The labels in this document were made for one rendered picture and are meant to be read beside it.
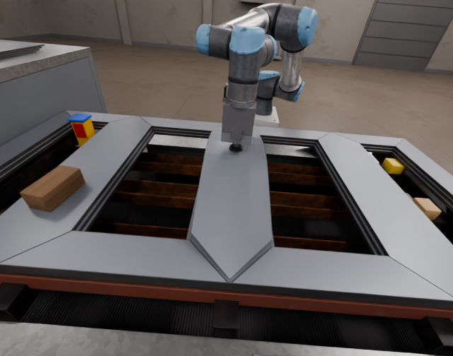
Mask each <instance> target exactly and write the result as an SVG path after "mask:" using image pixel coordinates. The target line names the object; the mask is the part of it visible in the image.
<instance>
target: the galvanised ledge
mask: <svg viewBox="0 0 453 356"><path fill-rule="evenodd" d="M207 140H208V138H192V137H183V136H167V135H158V134H155V135H154V136H153V137H152V139H151V141H150V142H149V143H148V145H147V149H155V150H171V151H180V152H189V153H205V149H206V145H207ZM264 145H265V152H266V156H267V159H274V160H290V161H299V162H316V163H321V161H320V159H319V157H318V155H317V153H316V152H315V150H314V148H311V147H302V146H286V145H277V144H268V143H264ZM368 153H369V154H370V155H371V156H372V157H373V155H372V153H370V152H368ZM373 158H374V157H373ZM374 159H375V158H374ZM375 161H376V162H377V163H378V164H379V165H381V164H380V163H379V162H378V161H377V160H376V159H375Z"/></svg>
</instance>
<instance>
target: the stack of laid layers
mask: <svg viewBox="0 0 453 356"><path fill-rule="evenodd" d="M72 131H73V127H72V125H71V121H70V122H69V123H67V124H65V125H63V126H62V127H61V128H59V129H57V130H56V131H55V132H53V133H51V134H49V135H48V136H47V137H45V138H43V139H42V140H41V141H39V142H37V143H36V144H35V145H33V146H31V147H29V148H28V149H27V150H25V151H23V152H22V153H21V154H19V155H17V156H15V157H14V158H13V159H11V160H9V161H8V162H6V163H5V164H3V165H2V166H0V182H2V181H3V180H4V179H5V178H7V177H8V176H10V175H11V174H13V173H14V172H15V171H17V170H19V169H20V168H21V167H22V166H24V165H25V164H27V163H28V162H29V161H31V160H32V159H34V158H35V157H37V156H38V155H39V154H40V153H42V152H44V151H45V150H46V149H48V148H49V147H50V146H52V145H54V144H55V143H56V142H57V141H59V140H60V139H62V138H63V137H64V136H66V135H67V134H69V133H70V132H72ZM210 133H211V131H203V130H194V129H178V128H169V127H160V126H151V127H150V129H149V130H148V132H147V133H146V134H145V135H144V136H143V138H142V139H141V141H140V142H139V144H138V145H137V146H136V147H135V148H134V150H133V151H132V153H131V154H130V155H129V156H128V157H127V159H126V160H125V162H124V163H123V164H122V166H120V168H119V169H118V171H117V172H116V174H115V175H114V176H113V177H112V178H111V180H110V181H109V183H108V184H107V185H106V186H105V187H104V189H103V190H102V192H101V193H100V194H99V196H98V197H97V198H96V199H95V201H94V202H93V203H92V205H91V206H90V207H89V208H88V210H87V211H86V212H85V214H84V215H83V216H82V218H81V219H80V220H79V221H78V223H77V224H76V225H75V227H74V228H73V229H72V230H75V231H85V232H88V230H89V229H90V228H91V227H92V225H93V223H94V222H95V221H96V219H97V218H98V216H99V215H100V213H101V212H102V210H103V209H104V207H105V206H106V205H107V203H108V202H109V200H110V198H111V197H112V196H113V195H114V193H115V191H116V190H117V189H118V187H119V186H120V184H121V183H122V181H123V180H124V178H125V177H126V175H127V174H128V173H129V171H130V170H131V168H132V167H133V166H134V164H135V162H136V161H137V159H138V158H139V157H140V155H141V154H142V152H143V151H144V149H145V148H146V147H147V145H148V143H149V142H150V141H151V139H152V137H153V136H154V135H155V134H158V135H167V136H183V137H192V138H209V136H210ZM260 136H261V138H262V141H263V143H268V144H277V145H286V146H302V147H311V148H314V150H315V152H316V153H317V155H318V157H319V159H320V161H321V163H322V165H323V167H324V168H325V170H326V172H327V174H328V176H329V177H330V179H331V181H332V183H333V184H334V187H335V189H336V190H337V192H338V194H339V196H340V198H341V199H342V201H343V203H344V205H345V206H346V209H347V210H348V212H349V214H350V216H351V218H352V220H353V221H354V223H355V225H356V227H357V228H358V231H359V232H360V234H361V236H362V238H363V240H364V242H365V243H366V245H367V247H368V249H369V251H370V252H371V254H372V255H381V256H389V255H388V253H387V252H386V251H385V248H384V247H383V245H382V244H381V242H380V240H379V239H378V237H377V235H376V234H375V233H374V231H373V229H372V227H371V226H370V224H369V223H368V221H367V220H366V217H365V216H364V214H363V213H362V211H361V209H360V208H359V207H358V205H357V203H356V202H355V200H354V198H353V196H352V195H351V193H350V192H349V190H348V189H347V187H346V185H345V183H344V182H343V180H342V178H341V177H340V176H339V174H338V172H337V171H336V169H335V168H334V165H333V164H332V162H331V161H330V159H329V158H328V156H327V154H326V152H325V151H324V150H323V148H322V146H321V145H320V143H319V141H318V140H313V139H304V138H287V137H278V136H262V135H260ZM360 144H361V145H362V146H363V147H364V148H365V149H366V150H367V152H370V153H386V154H391V155H392V156H393V157H394V158H395V159H396V160H398V161H399V162H400V163H401V164H402V165H403V166H404V167H405V168H406V169H407V170H408V171H410V173H411V174H412V175H413V176H414V177H415V178H417V180H419V181H420V182H421V183H422V184H423V185H424V186H425V187H426V188H427V189H428V190H429V191H431V192H432V193H433V194H434V195H435V196H436V197H437V198H438V199H439V200H440V201H441V202H443V203H444V204H445V205H446V207H448V208H449V209H450V210H451V211H452V212H453V195H451V193H450V192H448V191H447V190H446V189H445V188H444V187H442V186H441V185H440V184H439V183H437V182H436V181H435V180H434V179H433V178H432V177H431V176H430V175H429V174H427V173H426V172H425V171H424V170H422V169H421V168H420V167H419V166H418V165H417V164H416V163H415V162H413V161H412V160H411V159H410V158H408V157H407V156H406V155H405V154H404V153H402V152H401V151H400V149H398V148H397V147H396V146H381V145H372V144H363V143H360ZM196 199H197V195H196V198H195V202H196ZM194 210H195V204H194V207H193V213H192V216H191V221H190V225H189V228H188V234H187V238H186V239H189V240H190V241H191V242H192V243H193V244H194V246H195V247H196V248H197V249H198V250H199V251H200V253H201V254H202V255H203V256H204V257H205V258H206V259H207V260H208V261H209V262H210V263H211V264H212V265H213V267H214V268H215V269H216V270H217V271H218V272H219V274H220V275H221V276H222V277H223V278H224V279H225V280H226V281H227V282H228V283H217V282H208V281H199V280H182V279H173V278H156V277H146V276H137V275H120V274H111V273H93V272H85V271H67V270H58V269H49V268H32V267H22V266H5V265H0V273H13V274H22V275H39V276H49V277H57V278H75V279H84V280H101V281H110V282H120V283H137V284H146V285H163V286H172V287H189V288H198V289H208V290H225V291H234V292H251V293H260V294H269V295H286V296H296V297H313V298H323V299H340V300H348V301H358V302H375V303H384V304H401V305H411V306H420V307H437V308H446V309H453V301H446V300H436V299H419V298H410V297H393V296H384V295H367V294H358V293H348V292H331V291H322V290H305V289H296V288H287V287H270V286H260V285H243V284H234V283H232V282H233V281H234V280H235V279H237V278H238V277H239V276H240V275H241V274H242V273H243V272H244V271H245V270H246V269H248V268H249V267H250V266H251V265H252V264H254V263H255V262H256V261H257V260H258V259H259V258H260V257H261V256H262V255H263V254H265V253H266V252H267V251H268V250H269V249H271V248H272V247H274V239H273V240H272V241H271V242H270V243H269V244H267V245H266V246H265V247H264V248H263V249H262V250H261V251H260V252H259V253H258V254H257V255H255V256H254V257H253V258H252V259H251V260H250V261H249V262H248V263H247V264H246V265H245V266H244V267H243V268H242V269H241V270H240V271H239V272H238V273H237V274H236V275H235V276H234V277H233V278H231V279H228V278H227V277H226V276H225V274H224V273H223V272H222V270H221V269H220V268H219V266H218V265H217V264H216V263H215V262H214V261H213V260H212V258H211V257H210V256H209V254H208V253H207V252H206V251H205V250H204V249H203V247H202V246H201V245H200V243H199V242H198V241H197V240H196V238H195V237H194V236H193V235H192V234H191V227H192V222H193V215H194ZM72 230H71V231H72Z"/></svg>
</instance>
